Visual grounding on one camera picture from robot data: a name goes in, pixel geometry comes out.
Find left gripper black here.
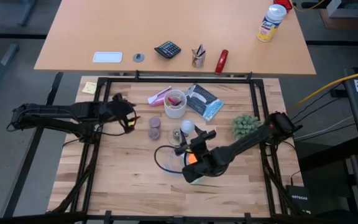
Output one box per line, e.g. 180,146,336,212
99,93,141,134

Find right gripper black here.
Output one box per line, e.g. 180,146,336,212
174,124,217,156

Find white light bulb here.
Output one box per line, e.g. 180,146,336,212
180,119,196,135

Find white textured cup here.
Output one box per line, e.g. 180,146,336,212
163,89,188,119

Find black and blue packet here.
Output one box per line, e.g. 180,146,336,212
185,83,225,122

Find red marker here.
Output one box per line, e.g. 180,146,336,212
167,96,183,107

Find yellow sticky note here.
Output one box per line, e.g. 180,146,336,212
81,81,98,95

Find green potted plant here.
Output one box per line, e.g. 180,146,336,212
231,114,262,140

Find black calculator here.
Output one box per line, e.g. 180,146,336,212
154,40,181,60

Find patterned pencil cup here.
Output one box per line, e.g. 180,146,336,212
191,44,207,69

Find red stapler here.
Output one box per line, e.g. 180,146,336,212
214,49,229,76

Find light wooden desk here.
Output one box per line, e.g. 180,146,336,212
33,0,316,76

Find black network router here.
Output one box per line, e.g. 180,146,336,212
285,184,311,215

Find disinfectant wipes canister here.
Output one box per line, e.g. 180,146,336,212
256,4,287,43

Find red object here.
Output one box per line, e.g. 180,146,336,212
273,0,293,13

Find grey open box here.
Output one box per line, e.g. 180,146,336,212
326,0,358,19

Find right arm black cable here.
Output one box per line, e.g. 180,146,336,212
153,144,188,175

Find black metal table frame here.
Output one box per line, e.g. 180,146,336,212
47,70,295,224

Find yellow cable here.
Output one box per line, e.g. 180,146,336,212
287,68,358,110

